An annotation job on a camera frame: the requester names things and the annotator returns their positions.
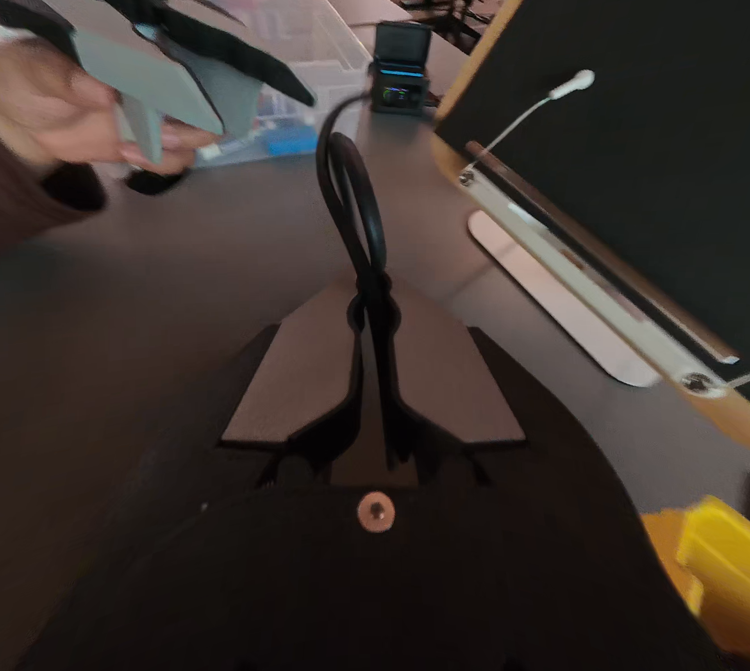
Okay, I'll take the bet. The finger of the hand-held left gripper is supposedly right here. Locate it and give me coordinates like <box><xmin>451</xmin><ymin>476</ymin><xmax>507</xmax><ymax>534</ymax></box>
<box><xmin>136</xmin><ymin>8</ymin><xmax>318</xmax><ymax>140</ymax></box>
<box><xmin>69</xmin><ymin>25</ymin><xmax>228</xmax><ymax>136</ymax></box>

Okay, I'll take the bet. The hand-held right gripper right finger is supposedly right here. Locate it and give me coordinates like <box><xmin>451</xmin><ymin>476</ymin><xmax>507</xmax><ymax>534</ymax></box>
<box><xmin>375</xmin><ymin>273</ymin><xmax>527</xmax><ymax>478</ymax></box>

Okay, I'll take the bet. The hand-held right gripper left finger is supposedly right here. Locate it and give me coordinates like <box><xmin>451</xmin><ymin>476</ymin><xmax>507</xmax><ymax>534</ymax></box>
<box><xmin>220</xmin><ymin>273</ymin><xmax>376</xmax><ymax>475</ymax></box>

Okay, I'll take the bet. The black network cable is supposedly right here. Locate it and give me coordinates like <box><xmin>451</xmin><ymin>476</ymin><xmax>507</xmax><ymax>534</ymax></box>
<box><xmin>315</xmin><ymin>91</ymin><xmax>405</xmax><ymax>469</ymax></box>

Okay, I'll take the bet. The person's left forearm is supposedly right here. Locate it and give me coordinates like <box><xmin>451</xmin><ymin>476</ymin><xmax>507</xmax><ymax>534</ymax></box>
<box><xmin>0</xmin><ymin>141</ymin><xmax>109</xmax><ymax>250</ymax></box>

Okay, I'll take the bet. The person's left hand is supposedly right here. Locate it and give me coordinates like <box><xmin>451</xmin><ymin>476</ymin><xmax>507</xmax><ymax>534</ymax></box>
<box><xmin>0</xmin><ymin>35</ymin><xmax>222</xmax><ymax>177</ymax></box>

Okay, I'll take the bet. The blue box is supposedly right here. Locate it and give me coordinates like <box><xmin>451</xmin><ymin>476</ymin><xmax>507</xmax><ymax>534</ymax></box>
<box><xmin>266</xmin><ymin>123</ymin><xmax>317</xmax><ymax>155</ymax></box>

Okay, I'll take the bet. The clear plastic bin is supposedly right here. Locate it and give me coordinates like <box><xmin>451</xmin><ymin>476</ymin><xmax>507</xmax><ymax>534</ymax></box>
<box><xmin>176</xmin><ymin>0</ymin><xmax>373</xmax><ymax>165</ymax></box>

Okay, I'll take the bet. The small black screen device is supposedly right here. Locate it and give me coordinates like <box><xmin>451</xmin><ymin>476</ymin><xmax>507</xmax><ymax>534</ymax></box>
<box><xmin>368</xmin><ymin>21</ymin><xmax>433</xmax><ymax>116</ymax></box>

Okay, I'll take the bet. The yellow plastic bin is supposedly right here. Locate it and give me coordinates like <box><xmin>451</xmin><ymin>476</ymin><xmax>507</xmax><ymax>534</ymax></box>
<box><xmin>641</xmin><ymin>495</ymin><xmax>750</xmax><ymax>654</ymax></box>

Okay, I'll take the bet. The black pegboard stand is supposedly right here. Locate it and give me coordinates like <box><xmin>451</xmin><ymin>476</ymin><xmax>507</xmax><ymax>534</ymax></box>
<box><xmin>432</xmin><ymin>0</ymin><xmax>750</xmax><ymax>446</ymax></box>

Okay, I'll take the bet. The white-tipped wire page holder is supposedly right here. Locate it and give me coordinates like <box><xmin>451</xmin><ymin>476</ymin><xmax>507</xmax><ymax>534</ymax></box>
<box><xmin>460</xmin><ymin>69</ymin><xmax>596</xmax><ymax>186</ymax></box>

